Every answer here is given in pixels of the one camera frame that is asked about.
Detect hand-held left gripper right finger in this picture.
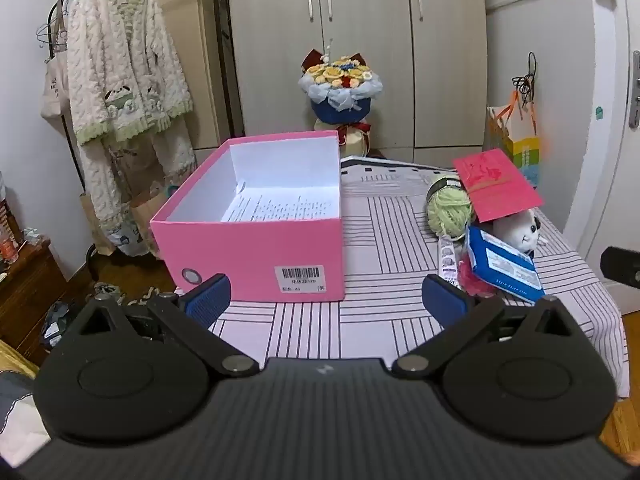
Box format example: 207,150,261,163
390,274,576,377

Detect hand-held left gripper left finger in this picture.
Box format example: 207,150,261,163
70,274,261,377

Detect red yarn ball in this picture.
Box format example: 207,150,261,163
457,252,496,297

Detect white tissue packet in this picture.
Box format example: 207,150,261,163
437,235,459,281

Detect pink cardboard box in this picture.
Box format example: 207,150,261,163
150,130,347,303

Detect blue and white packet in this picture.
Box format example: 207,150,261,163
465,225,547,304

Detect green yarn ball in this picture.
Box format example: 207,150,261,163
426,174,473,240

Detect panda plush toy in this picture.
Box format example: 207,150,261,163
492,208,543,257

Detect red envelope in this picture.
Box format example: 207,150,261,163
453,149,544,224

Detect floral slipper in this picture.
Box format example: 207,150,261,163
92,282,123,303
127,287,161,306

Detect striped bed sheet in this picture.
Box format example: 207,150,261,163
175,156,631,401

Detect printed paper sheet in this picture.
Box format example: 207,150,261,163
220,180,337,222

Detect black clothes rack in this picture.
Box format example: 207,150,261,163
47,0,131,281

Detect colourful paper gift bag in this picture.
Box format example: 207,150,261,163
486,105,543,188

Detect fuzzy white pajama pants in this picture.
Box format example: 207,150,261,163
80,115,198,246

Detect white door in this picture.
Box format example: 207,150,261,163
562,0,640,311

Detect wooden nightstand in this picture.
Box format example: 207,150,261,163
0,240,66,356

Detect yellow cloth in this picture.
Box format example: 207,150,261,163
0,339,40,378

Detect flower bouquet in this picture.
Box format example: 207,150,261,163
298,49,385,125

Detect fuzzy white pajama top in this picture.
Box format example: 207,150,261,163
66,0,194,146

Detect cream tote bag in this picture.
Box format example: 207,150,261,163
40,0,71,121

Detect beige wardrobe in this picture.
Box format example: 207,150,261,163
222,0,488,163

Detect metal door handle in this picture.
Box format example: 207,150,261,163
630,50,640,128

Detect bundle of hanging cables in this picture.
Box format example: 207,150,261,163
511,51,538,106

